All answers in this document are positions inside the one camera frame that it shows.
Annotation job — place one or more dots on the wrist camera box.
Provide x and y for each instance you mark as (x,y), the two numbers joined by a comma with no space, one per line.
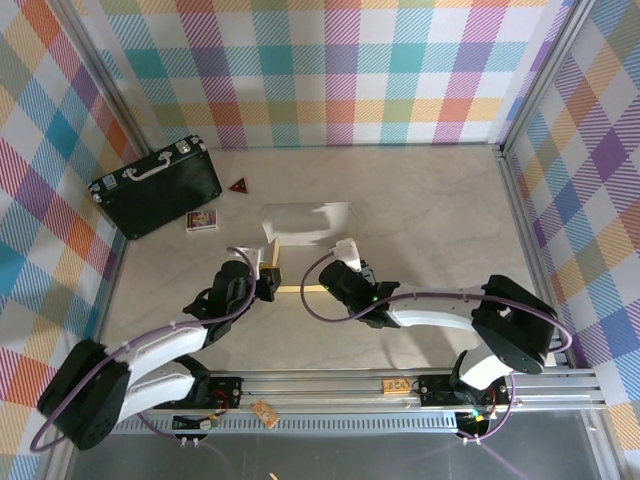
(250,255)
(347,250)

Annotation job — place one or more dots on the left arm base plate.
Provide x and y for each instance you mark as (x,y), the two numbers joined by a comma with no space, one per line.
(225,392)

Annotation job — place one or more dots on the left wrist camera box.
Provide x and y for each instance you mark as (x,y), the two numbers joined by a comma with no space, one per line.
(250,255)

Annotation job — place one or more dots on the black briefcase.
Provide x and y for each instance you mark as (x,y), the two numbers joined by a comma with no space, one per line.
(160,195)

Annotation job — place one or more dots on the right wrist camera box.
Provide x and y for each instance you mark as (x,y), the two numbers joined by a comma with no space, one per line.
(347,250)

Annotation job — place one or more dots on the white paper box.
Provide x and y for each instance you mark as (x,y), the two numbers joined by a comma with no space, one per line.
(310,222)

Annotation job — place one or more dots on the small wooden tag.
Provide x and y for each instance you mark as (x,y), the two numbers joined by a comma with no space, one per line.
(396,386)

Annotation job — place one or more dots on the aluminium side rail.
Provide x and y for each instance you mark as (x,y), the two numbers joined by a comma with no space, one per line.
(524,225)
(112,270)

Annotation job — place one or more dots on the small printed card box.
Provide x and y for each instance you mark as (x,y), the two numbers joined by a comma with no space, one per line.
(201,221)

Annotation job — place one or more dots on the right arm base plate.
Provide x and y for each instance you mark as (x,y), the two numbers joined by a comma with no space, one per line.
(435,390)

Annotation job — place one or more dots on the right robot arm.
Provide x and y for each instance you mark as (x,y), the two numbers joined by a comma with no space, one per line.
(515,325)

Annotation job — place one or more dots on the grey metal sheet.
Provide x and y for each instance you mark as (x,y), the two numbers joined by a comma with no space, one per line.
(350,455)

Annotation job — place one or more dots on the small orange circuit board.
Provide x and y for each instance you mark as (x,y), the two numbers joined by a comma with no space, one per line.
(265,414)

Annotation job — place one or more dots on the red triangle sign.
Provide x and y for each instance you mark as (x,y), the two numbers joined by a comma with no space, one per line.
(239,187)

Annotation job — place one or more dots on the aluminium mounting rail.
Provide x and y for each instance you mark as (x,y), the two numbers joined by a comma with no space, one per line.
(325,387)

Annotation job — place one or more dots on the aluminium frame post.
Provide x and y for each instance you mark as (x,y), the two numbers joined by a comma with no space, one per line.
(111,80)
(547,75)

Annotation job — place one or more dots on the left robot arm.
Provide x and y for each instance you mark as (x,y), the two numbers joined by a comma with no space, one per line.
(85,395)

